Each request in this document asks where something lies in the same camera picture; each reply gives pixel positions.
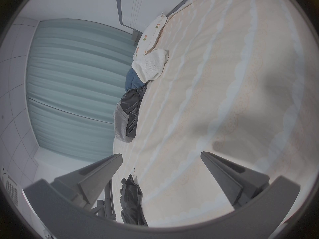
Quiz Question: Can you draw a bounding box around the white printed pillow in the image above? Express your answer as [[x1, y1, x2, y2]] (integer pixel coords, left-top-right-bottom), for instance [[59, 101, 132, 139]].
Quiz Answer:
[[133, 12, 168, 61]]

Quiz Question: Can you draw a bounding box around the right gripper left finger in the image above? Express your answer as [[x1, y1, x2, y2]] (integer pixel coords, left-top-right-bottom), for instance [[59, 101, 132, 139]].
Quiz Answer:
[[51, 154, 123, 208]]

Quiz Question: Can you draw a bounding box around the black T-shirt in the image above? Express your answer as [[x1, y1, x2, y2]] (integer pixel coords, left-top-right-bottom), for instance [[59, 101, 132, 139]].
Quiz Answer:
[[120, 174, 149, 227]]

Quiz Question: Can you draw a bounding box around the bed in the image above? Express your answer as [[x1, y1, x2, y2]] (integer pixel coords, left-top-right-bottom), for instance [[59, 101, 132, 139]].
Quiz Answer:
[[112, 0, 319, 227]]

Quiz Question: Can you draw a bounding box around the grey bedside table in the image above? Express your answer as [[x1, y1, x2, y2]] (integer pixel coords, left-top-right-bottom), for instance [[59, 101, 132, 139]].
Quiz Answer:
[[131, 30, 143, 47]]

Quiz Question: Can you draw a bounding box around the blue-green curtain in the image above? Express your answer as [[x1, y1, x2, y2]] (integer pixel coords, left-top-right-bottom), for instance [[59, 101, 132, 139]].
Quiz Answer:
[[26, 18, 136, 124], [27, 98, 117, 163]]

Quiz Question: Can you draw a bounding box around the white garment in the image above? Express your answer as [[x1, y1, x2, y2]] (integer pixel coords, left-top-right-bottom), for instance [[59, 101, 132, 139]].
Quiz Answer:
[[131, 49, 169, 82]]

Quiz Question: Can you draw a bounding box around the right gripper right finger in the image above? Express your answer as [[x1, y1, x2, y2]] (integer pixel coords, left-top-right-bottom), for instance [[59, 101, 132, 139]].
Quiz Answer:
[[200, 151, 270, 206]]

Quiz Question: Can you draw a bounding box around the black garment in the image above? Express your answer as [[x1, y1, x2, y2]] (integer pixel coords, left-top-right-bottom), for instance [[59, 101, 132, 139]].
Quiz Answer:
[[120, 85, 148, 138]]

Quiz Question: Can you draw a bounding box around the grey knitted garment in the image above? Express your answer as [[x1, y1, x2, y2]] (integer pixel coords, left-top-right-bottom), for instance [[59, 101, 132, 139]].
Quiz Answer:
[[113, 102, 133, 144]]

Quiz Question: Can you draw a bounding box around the dark blue garment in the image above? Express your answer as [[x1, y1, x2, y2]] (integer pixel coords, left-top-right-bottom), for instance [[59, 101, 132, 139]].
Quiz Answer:
[[124, 68, 146, 91]]

